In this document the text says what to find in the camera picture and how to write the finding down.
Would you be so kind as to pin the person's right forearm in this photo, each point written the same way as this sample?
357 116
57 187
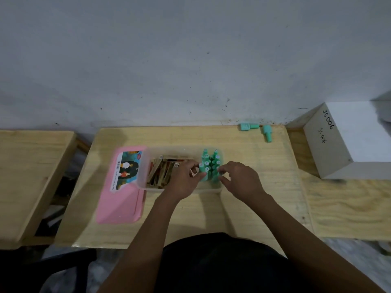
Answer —
305 241

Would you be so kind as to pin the person's right thumb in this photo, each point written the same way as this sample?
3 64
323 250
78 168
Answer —
225 180

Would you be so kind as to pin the pink lid with picture label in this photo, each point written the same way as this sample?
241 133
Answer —
122 198

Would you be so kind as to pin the cluster of green bottles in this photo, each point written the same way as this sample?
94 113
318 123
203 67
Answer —
213 164

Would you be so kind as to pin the black chair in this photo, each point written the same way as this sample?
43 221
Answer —
36 271

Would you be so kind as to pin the clear plastic container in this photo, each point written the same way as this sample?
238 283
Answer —
143 180

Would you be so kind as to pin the pile of brown gold packets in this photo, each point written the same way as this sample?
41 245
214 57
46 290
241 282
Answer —
158 172

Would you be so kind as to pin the person's left hand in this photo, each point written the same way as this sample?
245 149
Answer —
181 181

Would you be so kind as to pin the small green bottle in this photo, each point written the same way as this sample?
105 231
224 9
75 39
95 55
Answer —
202 169
267 132
248 127

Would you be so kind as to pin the person's left thumb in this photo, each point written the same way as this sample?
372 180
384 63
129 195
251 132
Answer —
199 177

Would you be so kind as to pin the person's right hand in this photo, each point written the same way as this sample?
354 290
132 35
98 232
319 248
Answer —
243 181

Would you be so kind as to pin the person's black clothing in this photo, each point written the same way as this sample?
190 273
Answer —
226 265

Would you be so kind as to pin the white box with handwriting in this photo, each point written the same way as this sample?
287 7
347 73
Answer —
333 143

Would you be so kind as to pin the light wooden table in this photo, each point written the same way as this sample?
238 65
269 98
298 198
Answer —
345 207
27 180

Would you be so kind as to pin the person's left forearm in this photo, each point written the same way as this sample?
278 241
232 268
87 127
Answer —
143 241

